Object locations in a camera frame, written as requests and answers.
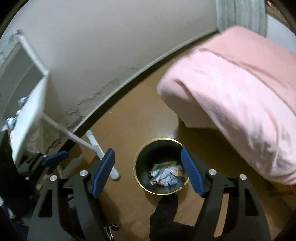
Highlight pink bed blanket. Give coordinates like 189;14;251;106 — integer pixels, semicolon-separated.
157;26;295;185

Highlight grey curtain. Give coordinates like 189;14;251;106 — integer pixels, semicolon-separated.
216;0;268;37

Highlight trash pile in bin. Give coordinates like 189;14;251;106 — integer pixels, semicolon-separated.
150;161;184;187

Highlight black sock foot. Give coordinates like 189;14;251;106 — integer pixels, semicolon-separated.
149;193;193;240

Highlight black gold-rimmed trash bin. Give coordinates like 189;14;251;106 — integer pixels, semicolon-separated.
133;138;189;196

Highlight white desk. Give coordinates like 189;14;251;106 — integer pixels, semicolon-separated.
1;30;50;165

